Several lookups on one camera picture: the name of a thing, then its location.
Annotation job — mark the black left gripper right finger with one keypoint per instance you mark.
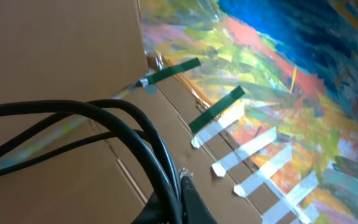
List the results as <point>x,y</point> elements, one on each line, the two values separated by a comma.
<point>196,212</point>

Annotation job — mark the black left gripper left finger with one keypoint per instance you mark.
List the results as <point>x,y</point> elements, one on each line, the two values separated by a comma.
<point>152,213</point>

